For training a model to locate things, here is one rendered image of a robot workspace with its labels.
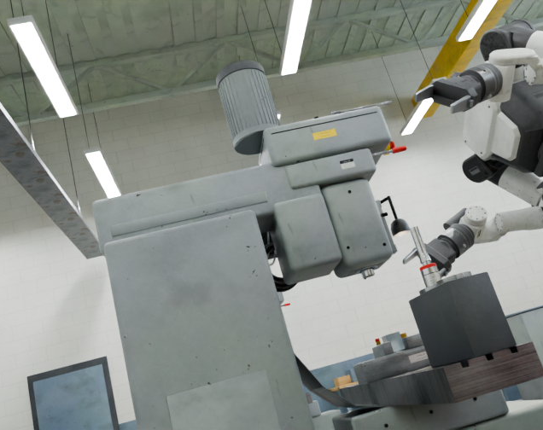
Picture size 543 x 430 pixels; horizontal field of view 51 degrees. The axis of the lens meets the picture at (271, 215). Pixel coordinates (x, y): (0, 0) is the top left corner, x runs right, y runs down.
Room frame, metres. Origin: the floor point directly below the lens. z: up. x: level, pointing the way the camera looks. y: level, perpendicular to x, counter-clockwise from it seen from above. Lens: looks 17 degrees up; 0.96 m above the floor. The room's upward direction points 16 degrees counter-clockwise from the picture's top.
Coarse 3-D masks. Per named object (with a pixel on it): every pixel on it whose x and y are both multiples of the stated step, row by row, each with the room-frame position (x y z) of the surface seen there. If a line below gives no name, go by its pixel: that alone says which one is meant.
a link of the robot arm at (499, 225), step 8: (496, 216) 1.77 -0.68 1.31; (504, 216) 1.73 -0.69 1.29; (488, 224) 1.80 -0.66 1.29; (496, 224) 1.79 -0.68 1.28; (504, 224) 1.73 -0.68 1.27; (488, 232) 1.79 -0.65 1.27; (496, 232) 1.77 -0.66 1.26; (504, 232) 1.76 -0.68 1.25; (480, 240) 1.78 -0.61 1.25; (488, 240) 1.78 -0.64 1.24; (496, 240) 1.79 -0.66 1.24
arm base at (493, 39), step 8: (528, 24) 1.50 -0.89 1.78; (488, 32) 1.47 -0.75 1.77; (496, 32) 1.45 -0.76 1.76; (504, 32) 1.44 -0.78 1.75; (480, 40) 1.50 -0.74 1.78; (488, 40) 1.48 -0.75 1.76; (496, 40) 1.47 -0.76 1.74; (504, 40) 1.45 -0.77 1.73; (480, 48) 1.51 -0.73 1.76; (488, 48) 1.50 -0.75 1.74; (496, 48) 1.48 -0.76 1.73; (504, 48) 1.47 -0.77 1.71; (512, 48) 1.46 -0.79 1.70; (488, 56) 1.51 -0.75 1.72
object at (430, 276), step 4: (428, 268) 1.53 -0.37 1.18; (432, 268) 1.53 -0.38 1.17; (436, 268) 1.54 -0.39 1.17; (424, 272) 1.54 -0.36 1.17; (428, 272) 1.53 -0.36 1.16; (432, 272) 1.53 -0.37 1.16; (436, 272) 1.53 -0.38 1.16; (424, 276) 1.54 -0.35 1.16; (428, 276) 1.53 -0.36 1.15; (432, 276) 1.53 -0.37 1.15; (436, 276) 1.53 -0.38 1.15; (440, 276) 1.54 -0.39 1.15; (424, 280) 1.55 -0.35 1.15; (428, 280) 1.54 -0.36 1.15; (432, 280) 1.53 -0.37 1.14; (436, 280) 1.53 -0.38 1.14; (428, 284) 1.54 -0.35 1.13; (432, 284) 1.53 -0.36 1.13
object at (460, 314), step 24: (432, 288) 1.46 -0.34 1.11; (456, 288) 1.39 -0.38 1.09; (480, 288) 1.41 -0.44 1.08; (432, 312) 1.49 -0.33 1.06; (456, 312) 1.39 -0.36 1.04; (480, 312) 1.40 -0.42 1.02; (432, 336) 1.53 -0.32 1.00; (456, 336) 1.43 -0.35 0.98; (480, 336) 1.39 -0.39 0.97; (504, 336) 1.41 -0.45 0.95; (432, 360) 1.57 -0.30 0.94; (456, 360) 1.46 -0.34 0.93
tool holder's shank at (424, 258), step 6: (414, 228) 1.54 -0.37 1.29; (414, 234) 1.54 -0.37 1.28; (420, 234) 1.55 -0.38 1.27; (414, 240) 1.55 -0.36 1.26; (420, 240) 1.54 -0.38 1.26; (420, 246) 1.54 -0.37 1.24; (420, 252) 1.54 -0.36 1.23; (426, 252) 1.54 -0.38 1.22; (420, 258) 1.55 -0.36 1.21; (426, 258) 1.54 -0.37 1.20
